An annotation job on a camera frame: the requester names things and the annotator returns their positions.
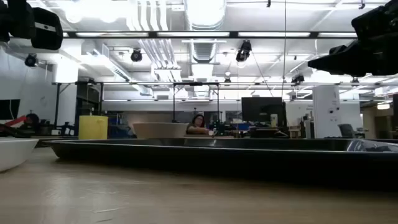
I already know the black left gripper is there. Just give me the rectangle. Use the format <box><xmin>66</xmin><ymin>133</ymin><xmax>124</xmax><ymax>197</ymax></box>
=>
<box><xmin>0</xmin><ymin>0</ymin><xmax>35</xmax><ymax>44</ymax></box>

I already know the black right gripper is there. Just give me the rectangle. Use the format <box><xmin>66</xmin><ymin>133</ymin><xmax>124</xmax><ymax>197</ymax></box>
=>
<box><xmin>307</xmin><ymin>30</ymin><xmax>398</xmax><ymax>78</ymax></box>

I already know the yellow cup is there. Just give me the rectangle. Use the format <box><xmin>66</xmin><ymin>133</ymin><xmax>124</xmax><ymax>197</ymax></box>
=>
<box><xmin>78</xmin><ymin>115</ymin><xmax>109</xmax><ymax>140</ymax></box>

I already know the white round plate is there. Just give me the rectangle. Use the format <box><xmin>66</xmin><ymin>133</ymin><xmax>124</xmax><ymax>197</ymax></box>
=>
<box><xmin>0</xmin><ymin>138</ymin><xmax>40</xmax><ymax>173</ymax></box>

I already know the beige bowl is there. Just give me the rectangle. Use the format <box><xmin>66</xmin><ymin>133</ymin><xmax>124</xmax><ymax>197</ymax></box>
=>
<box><xmin>132</xmin><ymin>122</ymin><xmax>190</xmax><ymax>139</ymax></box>

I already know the black plastic serving tray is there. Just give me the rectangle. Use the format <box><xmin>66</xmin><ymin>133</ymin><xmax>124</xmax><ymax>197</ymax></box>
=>
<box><xmin>42</xmin><ymin>138</ymin><xmax>398</xmax><ymax>190</ymax></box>

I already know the white pillar cabinet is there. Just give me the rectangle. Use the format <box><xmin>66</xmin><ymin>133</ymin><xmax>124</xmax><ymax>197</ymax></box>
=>
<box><xmin>312</xmin><ymin>85</ymin><xmax>342</xmax><ymax>139</ymax></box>

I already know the dark office chair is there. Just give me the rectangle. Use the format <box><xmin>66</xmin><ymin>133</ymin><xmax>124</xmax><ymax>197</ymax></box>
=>
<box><xmin>338</xmin><ymin>123</ymin><xmax>356</xmax><ymax>139</ymax></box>

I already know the black computer monitor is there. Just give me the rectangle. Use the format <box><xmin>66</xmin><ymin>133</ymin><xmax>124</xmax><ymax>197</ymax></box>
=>
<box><xmin>241</xmin><ymin>96</ymin><xmax>287</xmax><ymax>128</ymax></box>

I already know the person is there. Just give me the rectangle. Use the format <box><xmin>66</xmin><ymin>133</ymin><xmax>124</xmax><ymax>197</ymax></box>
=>
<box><xmin>185</xmin><ymin>114</ymin><xmax>215</xmax><ymax>136</ymax></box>
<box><xmin>25</xmin><ymin>113</ymin><xmax>40</xmax><ymax>129</ymax></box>

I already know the red bar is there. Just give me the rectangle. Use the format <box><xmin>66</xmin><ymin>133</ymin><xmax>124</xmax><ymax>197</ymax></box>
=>
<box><xmin>4</xmin><ymin>115</ymin><xmax>27</xmax><ymax>128</ymax></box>

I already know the dark shelf rack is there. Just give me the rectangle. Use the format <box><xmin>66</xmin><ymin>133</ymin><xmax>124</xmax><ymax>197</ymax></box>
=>
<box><xmin>74</xmin><ymin>81</ymin><xmax>104</xmax><ymax>118</ymax></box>

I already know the black overhead light bar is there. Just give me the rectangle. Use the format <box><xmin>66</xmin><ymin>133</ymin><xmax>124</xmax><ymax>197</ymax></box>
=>
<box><xmin>62</xmin><ymin>30</ymin><xmax>358</xmax><ymax>39</ymax></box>

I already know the black background machinery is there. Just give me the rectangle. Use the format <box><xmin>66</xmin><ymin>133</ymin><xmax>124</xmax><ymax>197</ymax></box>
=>
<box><xmin>39</xmin><ymin>121</ymin><xmax>76</xmax><ymax>136</ymax></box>

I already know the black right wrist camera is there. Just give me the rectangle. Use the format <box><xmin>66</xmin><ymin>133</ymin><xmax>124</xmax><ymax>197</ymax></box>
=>
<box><xmin>351</xmin><ymin>0</ymin><xmax>398</xmax><ymax>40</ymax></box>

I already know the thin hanging cable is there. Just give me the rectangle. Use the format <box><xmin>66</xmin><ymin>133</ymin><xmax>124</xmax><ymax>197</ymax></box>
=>
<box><xmin>281</xmin><ymin>0</ymin><xmax>287</xmax><ymax>98</ymax></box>

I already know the black wall screen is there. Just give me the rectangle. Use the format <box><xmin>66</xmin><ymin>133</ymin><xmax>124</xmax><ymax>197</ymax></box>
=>
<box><xmin>0</xmin><ymin>99</ymin><xmax>21</xmax><ymax>121</ymax></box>

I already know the silver ventilation duct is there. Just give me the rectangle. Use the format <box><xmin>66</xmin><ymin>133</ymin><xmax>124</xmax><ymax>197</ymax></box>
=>
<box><xmin>183</xmin><ymin>0</ymin><xmax>227</xmax><ymax>63</ymax></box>

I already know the black stand frame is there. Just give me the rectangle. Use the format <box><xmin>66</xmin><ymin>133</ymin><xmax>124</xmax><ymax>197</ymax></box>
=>
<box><xmin>172</xmin><ymin>82</ymin><xmax>221</xmax><ymax>123</ymax></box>

